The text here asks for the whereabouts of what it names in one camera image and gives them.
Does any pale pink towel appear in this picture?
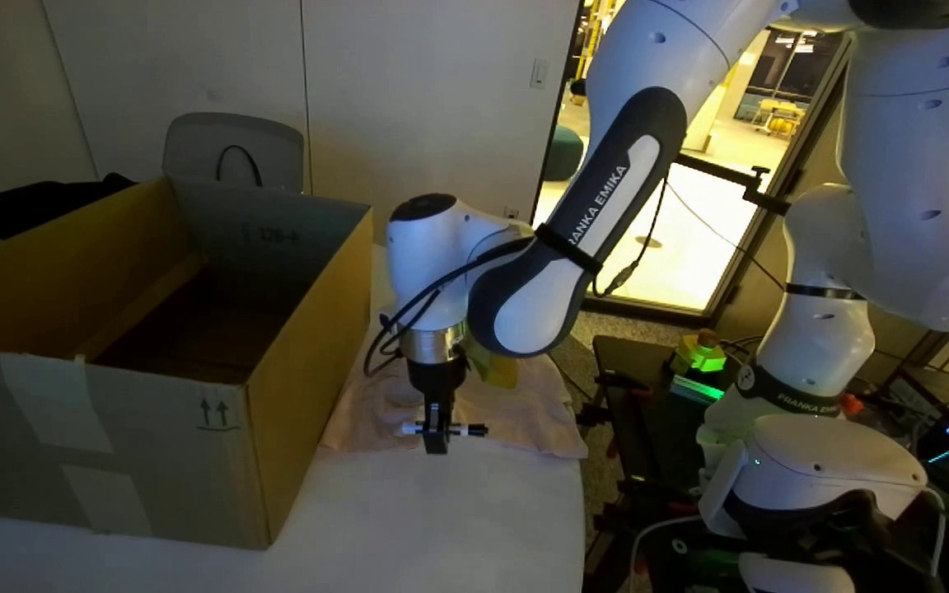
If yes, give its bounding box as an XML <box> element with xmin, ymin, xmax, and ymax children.
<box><xmin>320</xmin><ymin>354</ymin><xmax>586</xmax><ymax>461</ymax></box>

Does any black equipment cart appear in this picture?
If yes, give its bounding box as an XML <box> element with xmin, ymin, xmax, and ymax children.
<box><xmin>594</xmin><ymin>336</ymin><xmax>949</xmax><ymax>593</ymax></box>

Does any black cloth bundle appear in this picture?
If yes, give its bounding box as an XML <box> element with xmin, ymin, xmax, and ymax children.
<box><xmin>0</xmin><ymin>172</ymin><xmax>132</xmax><ymax>242</ymax></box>

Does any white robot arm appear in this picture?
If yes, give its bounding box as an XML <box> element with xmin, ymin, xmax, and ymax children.
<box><xmin>389</xmin><ymin>0</ymin><xmax>949</xmax><ymax>593</ymax></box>

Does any black marker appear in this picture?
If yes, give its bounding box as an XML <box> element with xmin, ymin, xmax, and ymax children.
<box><xmin>400</xmin><ymin>421</ymin><xmax>488</xmax><ymax>437</ymax></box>

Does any grey chair back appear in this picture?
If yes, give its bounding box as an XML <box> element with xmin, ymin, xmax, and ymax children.
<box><xmin>162</xmin><ymin>113</ymin><xmax>303</xmax><ymax>194</ymax></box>

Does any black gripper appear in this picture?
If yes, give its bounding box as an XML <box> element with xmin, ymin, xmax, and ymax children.
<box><xmin>408</xmin><ymin>357</ymin><xmax>469</xmax><ymax>455</ymax></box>

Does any brown cardboard box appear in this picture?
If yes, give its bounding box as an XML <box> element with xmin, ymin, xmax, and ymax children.
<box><xmin>0</xmin><ymin>178</ymin><xmax>372</xmax><ymax>546</ymax></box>

